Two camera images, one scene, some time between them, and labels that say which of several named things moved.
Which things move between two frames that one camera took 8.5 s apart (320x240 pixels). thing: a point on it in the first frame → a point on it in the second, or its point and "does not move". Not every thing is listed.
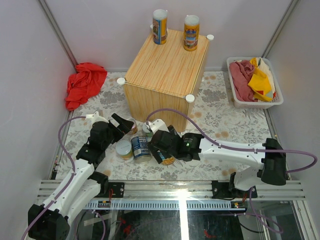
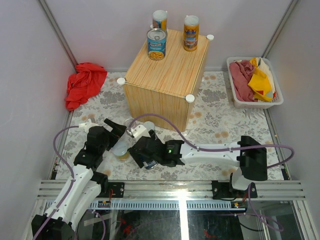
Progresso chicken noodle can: [168, 161] → [156, 38]
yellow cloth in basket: [259, 83] does not move
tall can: [160, 26] does not move
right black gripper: [154, 152] → [136, 155]
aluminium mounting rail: [144, 190] does not move
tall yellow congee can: [191, 32] does not move
